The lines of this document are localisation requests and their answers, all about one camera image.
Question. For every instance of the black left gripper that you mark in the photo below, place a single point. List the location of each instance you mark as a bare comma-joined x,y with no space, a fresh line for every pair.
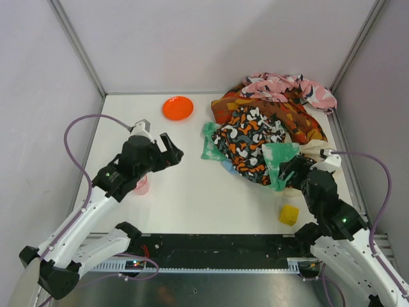
165,153

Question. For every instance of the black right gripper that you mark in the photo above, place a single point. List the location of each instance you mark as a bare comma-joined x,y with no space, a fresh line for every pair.
294,173

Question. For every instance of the green white cloth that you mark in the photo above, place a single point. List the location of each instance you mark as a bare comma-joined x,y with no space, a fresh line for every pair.
274,154

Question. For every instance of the black orange white camouflage cloth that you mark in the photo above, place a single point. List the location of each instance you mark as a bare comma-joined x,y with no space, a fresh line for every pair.
240,140

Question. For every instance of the light blue cloth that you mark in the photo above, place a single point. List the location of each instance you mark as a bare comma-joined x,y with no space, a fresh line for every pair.
228,166

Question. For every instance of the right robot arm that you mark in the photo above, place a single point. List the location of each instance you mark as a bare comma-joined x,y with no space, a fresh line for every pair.
339,236

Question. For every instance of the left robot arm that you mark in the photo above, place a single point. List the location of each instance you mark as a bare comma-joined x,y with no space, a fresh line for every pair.
62,260

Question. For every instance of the cream beige cloth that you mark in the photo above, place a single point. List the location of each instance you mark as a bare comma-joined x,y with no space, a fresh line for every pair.
311,150

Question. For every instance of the brown orange patterned cloth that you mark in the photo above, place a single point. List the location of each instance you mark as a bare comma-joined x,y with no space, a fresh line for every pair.
296,121

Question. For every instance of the pink patterned cloth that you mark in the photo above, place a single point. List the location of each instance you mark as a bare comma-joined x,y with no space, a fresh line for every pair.
273,87

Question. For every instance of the pink transparent plastic cup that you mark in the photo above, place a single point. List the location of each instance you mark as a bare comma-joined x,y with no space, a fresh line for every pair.
142,186

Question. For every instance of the yellow sponge block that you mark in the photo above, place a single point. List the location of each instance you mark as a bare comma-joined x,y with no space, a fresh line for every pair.
289,215

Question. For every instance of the orange plastic plate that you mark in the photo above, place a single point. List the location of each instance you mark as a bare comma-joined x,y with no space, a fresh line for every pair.
177,108

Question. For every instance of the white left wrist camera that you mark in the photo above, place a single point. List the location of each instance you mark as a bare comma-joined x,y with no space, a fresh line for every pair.
142,128

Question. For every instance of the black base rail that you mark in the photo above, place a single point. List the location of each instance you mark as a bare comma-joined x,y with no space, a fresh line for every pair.
209,251

